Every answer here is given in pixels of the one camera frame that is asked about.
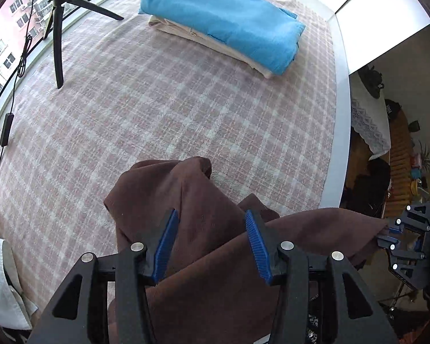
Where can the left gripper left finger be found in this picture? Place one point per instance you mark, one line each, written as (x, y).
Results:
(78, 312)

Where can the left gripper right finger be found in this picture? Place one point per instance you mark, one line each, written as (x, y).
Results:
(326, 286)

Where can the white lace table cover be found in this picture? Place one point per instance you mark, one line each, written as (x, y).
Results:
(369, 117)

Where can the brown fleece garment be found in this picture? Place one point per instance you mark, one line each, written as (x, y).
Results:
(212, 291)

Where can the folded beige cloth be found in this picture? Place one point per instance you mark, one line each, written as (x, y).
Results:
(169, 27)

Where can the folded blue cloth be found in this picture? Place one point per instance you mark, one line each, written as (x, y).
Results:
(258, 29)

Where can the white cotton garment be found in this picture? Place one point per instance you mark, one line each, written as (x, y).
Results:
(16, 309)

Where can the plaid pink bed sheet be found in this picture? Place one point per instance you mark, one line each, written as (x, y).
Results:
(133, 93)

